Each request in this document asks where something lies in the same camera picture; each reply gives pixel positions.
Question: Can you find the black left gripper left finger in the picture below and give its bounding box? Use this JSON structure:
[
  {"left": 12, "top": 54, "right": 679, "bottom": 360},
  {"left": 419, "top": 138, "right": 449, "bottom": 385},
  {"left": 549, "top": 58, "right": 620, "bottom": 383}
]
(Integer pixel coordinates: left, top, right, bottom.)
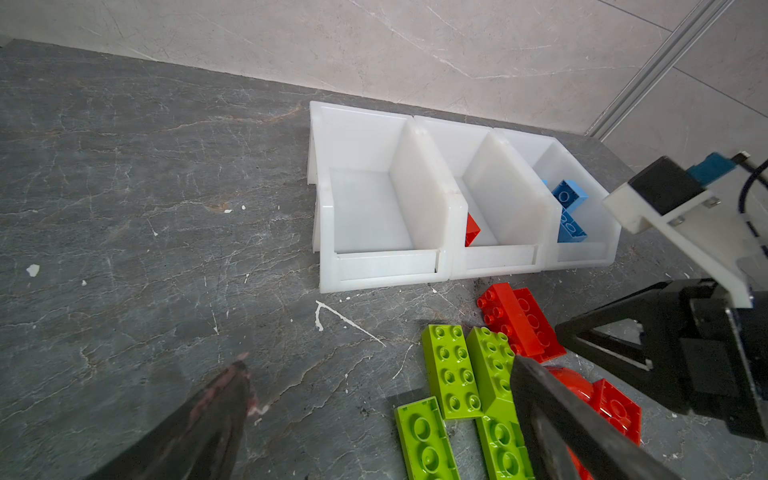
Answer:
[{"left": 88, "top": 359, "right": 251, "bottom": 479}]

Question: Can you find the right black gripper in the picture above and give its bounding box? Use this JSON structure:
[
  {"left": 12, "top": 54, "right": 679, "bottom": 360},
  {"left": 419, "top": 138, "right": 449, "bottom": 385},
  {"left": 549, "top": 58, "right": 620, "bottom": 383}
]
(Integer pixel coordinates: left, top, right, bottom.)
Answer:
[{"left": 555, "top": 281, "right": 767, "bottom": 441}]

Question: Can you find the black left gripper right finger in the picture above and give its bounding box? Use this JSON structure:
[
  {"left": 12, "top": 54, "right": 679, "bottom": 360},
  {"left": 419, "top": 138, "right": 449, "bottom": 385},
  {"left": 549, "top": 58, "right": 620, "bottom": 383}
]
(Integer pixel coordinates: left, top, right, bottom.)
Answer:
[{"left": 510, "top": 357, "right": 678, "bottom": 479}]

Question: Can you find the blue lego brick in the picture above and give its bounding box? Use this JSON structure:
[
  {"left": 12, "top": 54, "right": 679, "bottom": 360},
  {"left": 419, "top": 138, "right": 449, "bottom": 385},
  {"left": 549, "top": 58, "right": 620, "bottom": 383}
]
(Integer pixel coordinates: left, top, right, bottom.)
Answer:
[{"left": 552, "top": 180, "right": 589, "bottom": 214}]

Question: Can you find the blue lego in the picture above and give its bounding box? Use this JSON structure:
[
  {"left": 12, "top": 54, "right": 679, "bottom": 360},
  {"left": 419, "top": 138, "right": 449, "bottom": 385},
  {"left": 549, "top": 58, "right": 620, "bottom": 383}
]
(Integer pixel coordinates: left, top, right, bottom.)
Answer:
[{"left": 558, "top": 210, "right": 588, "bottom": 243}]

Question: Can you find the red arch lego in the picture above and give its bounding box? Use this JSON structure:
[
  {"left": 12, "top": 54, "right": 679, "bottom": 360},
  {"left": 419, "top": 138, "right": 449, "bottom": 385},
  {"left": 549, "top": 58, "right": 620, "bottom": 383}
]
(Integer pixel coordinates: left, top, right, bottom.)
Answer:
[{"left": 546, "top": 366, "right": 594, "bottom": 480}]

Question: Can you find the green lego brick bottom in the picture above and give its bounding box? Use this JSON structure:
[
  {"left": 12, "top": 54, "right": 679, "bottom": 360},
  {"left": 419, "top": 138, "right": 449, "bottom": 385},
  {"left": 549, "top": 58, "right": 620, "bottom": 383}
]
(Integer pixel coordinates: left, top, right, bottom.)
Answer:
[{"left": 475, "top": 416, "right": 535, "bottom": 480}]

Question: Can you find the green lego brick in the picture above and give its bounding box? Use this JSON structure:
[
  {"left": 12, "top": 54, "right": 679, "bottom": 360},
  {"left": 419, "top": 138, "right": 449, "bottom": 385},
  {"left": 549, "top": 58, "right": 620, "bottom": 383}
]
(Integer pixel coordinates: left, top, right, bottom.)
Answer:
[
  {"left": 467, "top": 327, "right": 518, "bottom": 423},
  {"left": 422, "top": 324, "right": 483, "bottom": 420},
  {"left": 475, "top": 416, "right": 535, "bottom": 480},
  {"left": 395, "top": 396, "right": 460, "bottom": 480}
]

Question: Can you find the white right storage bin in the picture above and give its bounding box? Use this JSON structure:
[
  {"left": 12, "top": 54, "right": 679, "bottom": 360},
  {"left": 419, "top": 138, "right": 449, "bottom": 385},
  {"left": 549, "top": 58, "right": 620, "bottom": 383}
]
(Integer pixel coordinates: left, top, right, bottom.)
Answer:
[{"left": 499, "top": 129, "right": 621, "bottom": 270}]

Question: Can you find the white storage bin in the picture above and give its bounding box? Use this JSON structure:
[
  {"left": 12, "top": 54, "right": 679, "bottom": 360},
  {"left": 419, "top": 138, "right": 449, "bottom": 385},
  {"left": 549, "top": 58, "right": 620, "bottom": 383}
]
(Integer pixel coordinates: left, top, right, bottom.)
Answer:
[
  {"left": 499, "top": 129, "right": 621, "bottom": 270},
  {"left": 415, "top": 116, "right": 560, "bottom": 279},
  {"left": 307, "top": 101, "right": 467, "bottom": 293}
]

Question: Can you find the green lego brick upper right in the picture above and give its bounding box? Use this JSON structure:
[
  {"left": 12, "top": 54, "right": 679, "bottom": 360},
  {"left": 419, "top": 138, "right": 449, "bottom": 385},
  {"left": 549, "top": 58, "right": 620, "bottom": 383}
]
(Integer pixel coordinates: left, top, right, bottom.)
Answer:
[{"left": 467, "top": 327, "right": 518, "bottom": 423}]

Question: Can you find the red double lego brick top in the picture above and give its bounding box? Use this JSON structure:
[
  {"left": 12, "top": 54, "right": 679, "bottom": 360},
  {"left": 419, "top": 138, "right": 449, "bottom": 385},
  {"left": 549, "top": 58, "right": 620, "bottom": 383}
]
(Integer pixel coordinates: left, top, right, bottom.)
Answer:
[{"left": 476, "top": 283, "right": 566, "bottom": 363}]

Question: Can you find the green lego brick upper left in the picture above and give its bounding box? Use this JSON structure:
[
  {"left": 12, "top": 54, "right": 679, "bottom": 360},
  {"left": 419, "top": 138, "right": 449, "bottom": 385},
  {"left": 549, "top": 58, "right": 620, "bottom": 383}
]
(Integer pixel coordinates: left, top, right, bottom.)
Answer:
[{"left": 422, "top": 324, "right": 483, "bottom": 420}]

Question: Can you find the white middle storage bin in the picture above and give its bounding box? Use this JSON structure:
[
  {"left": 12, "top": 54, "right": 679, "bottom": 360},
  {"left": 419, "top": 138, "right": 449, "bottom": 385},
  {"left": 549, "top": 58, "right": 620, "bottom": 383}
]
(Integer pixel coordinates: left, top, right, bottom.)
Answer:
[{"left": 415, "top": 116, "right": 560, "bottom": 279}]

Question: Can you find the white left storage bin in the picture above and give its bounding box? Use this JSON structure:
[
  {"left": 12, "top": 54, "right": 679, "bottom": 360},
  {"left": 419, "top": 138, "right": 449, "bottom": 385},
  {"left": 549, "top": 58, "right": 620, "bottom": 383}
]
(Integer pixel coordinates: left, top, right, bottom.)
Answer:
[{"left": 307, "top": 101, "right": 467, "bottom": 293}]

